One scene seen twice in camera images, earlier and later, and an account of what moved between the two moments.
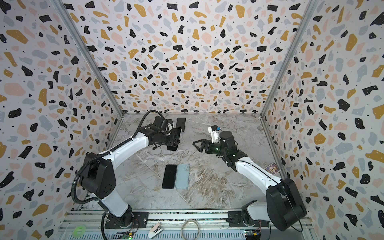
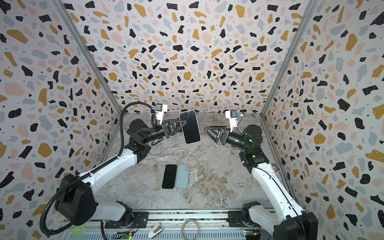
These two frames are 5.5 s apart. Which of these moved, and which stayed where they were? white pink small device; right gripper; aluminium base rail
Moved: right gripper
Stayed: aluminium base rail; white pink small device
